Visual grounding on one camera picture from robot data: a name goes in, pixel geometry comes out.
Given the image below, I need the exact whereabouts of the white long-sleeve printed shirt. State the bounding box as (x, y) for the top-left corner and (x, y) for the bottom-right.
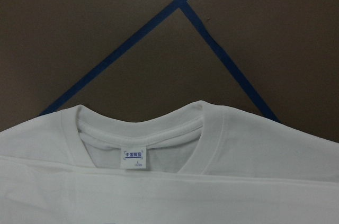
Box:
(1, 101), (338, 223)

